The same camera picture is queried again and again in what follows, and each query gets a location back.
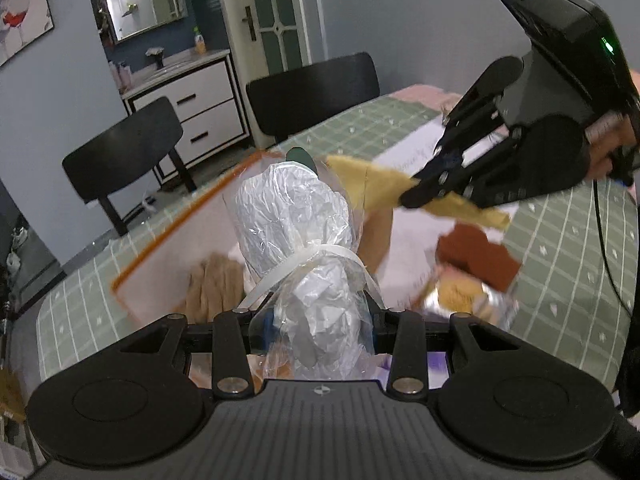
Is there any brown plush cloth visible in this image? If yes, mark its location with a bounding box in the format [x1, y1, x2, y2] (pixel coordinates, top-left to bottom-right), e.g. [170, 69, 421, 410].
[183, 252, 244, 324]

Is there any silver foil snack bag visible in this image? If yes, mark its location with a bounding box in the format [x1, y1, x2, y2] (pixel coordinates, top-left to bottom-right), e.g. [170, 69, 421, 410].
[410, 264, 518, 330]

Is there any orange cardboard box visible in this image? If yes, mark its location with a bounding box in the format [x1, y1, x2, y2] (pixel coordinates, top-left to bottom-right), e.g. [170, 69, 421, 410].
[110, 148, 392, 326]

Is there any clear bag with tissue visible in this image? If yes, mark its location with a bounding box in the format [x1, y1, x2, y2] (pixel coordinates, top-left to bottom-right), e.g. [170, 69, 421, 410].
[227, 148, 382, 380]

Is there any brown bear-shaped sponge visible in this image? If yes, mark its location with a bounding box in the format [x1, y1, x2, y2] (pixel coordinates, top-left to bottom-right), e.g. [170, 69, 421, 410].
[435, 223, 522, 292]

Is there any yellow cloth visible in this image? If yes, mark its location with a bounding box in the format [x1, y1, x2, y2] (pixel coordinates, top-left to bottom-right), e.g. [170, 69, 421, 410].
[326, 155, 511, 232]

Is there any person right hand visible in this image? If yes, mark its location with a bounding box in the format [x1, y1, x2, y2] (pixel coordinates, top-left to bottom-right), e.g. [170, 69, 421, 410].
[584, 66, 640, 183]

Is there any green grid tablecloth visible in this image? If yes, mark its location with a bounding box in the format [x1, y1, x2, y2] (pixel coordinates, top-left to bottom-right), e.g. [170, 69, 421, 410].
[36, 84, 639, 387]

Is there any white printed paper sheet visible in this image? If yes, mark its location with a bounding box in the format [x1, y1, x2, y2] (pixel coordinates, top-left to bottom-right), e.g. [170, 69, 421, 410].
[380, 114, 522, 221]

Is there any black chair right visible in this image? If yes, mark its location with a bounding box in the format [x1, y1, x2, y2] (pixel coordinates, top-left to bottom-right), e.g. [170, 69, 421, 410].
[246, 52, 381, 143]

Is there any black chair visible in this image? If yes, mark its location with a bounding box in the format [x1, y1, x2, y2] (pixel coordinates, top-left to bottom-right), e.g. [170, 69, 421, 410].
[62, 96, 196, 236]
[246, 52, 381, 143]

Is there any black chair left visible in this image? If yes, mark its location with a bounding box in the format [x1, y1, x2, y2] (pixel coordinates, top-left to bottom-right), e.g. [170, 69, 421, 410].
[62, 96, 196, 236]

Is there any white drawer cabinet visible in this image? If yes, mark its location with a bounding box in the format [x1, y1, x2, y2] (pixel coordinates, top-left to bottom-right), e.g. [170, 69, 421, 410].
[122, 50, 253, 168]

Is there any yellow green bottle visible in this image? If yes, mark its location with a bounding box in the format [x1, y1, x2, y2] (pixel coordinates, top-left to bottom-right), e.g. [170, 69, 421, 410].
[193, 27, 207, 55]

